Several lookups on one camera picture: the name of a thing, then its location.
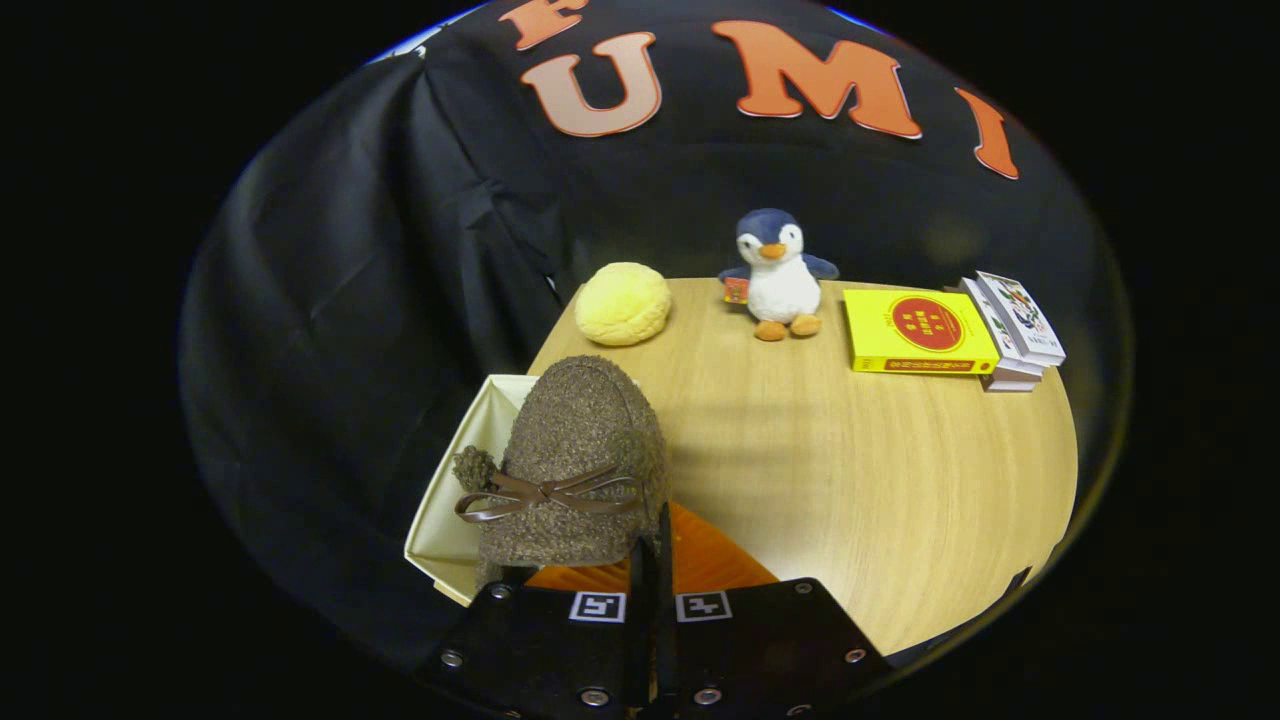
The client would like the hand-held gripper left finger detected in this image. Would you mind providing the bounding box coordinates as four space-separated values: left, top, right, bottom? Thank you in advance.
415 534 659 720

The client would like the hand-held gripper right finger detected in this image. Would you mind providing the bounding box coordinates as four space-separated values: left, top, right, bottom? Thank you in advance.
657 502 897 720

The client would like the cream fabric storage box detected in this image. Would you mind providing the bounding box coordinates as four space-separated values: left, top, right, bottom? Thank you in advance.
403 373 543 609

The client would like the brown fuzzy shoe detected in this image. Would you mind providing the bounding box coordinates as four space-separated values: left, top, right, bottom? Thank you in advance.
451 354 670 592

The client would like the yellow plush bun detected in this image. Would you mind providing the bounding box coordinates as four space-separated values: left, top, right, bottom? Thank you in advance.
573 261 674 348

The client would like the yellow book with red circle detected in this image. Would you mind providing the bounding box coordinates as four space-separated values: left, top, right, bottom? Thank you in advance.
842 287 1002 377

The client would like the plush penguin toy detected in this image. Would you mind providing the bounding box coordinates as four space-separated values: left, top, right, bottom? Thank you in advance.
717 207 841 344

